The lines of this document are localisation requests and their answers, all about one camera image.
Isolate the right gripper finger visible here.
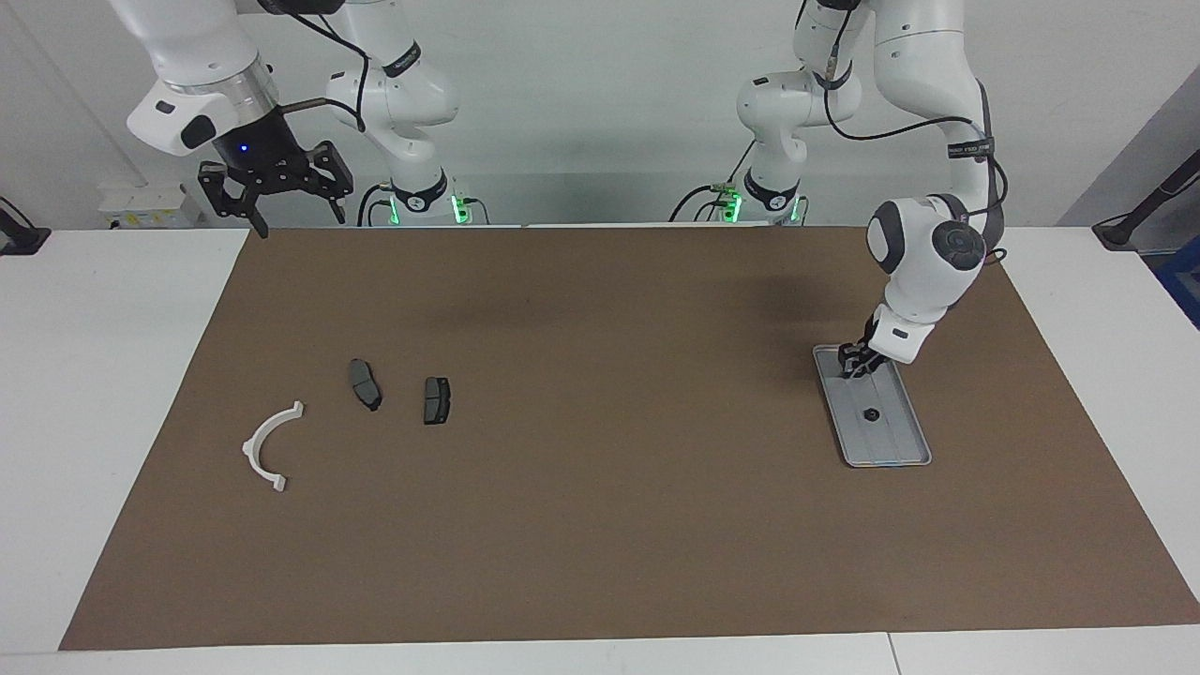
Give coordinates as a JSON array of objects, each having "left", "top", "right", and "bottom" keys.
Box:
[
  {"left": 199, "top": 161, "right": 271, "bottom": 239},
  {"left": 305, "top": 141, "right": 355, "bottom": 224}
]

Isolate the silver metal tray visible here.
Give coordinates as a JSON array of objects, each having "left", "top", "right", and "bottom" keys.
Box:
[{"left": 812, "top": 343, "right": 933, "bottom": 469}]

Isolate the white power strip box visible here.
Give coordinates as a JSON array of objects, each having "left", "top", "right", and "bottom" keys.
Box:
[{"left": 97, "top": 182, "right": 204, "bottom": 230}]

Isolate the elongated grey brake pad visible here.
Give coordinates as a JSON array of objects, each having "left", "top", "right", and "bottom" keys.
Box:
[{"left": 349, "top": 358, "right": 383, "bottom": 413}]

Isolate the black angled stand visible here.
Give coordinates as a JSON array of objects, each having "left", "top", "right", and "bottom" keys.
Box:
[{"left": 1092, "top": 148, "right": 1200, "bottom": 252}]

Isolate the brown table mat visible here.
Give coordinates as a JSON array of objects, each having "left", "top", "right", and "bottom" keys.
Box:
[{"left": 58, "top": 225, "right": 1200, "bottom": 652}]

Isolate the blue crate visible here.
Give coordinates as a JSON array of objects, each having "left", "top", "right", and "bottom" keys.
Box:
[{"left": 1155, "top": 234, "right": 1200, "bottom": 329}]

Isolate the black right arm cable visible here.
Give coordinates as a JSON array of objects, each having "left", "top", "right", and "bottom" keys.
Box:
[{"left": 258, "top": 0, "right": 371, "bottom": 132}]

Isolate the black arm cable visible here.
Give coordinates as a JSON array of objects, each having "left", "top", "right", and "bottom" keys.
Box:
[
  {"left": 258, "top": 0, "right": 371, "bottom": 132},
  {"left": 797, "top": 0, "right": 1012, "bottom": 268}
]

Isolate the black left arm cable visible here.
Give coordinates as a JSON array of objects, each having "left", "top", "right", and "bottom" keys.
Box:
[{"left": 797, "top": 0, "right": 1012, "bottom": 268}]

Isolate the black clamp mount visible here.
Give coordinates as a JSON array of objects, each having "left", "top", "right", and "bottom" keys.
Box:
[{"left": 0, "top": 195, "right": 51, "bottom": 257}]

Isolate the white semicircular bracket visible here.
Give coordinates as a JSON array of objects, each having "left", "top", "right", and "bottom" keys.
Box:
[{"left": 242, "top": 400, "right": 306, "bottom": 494}]

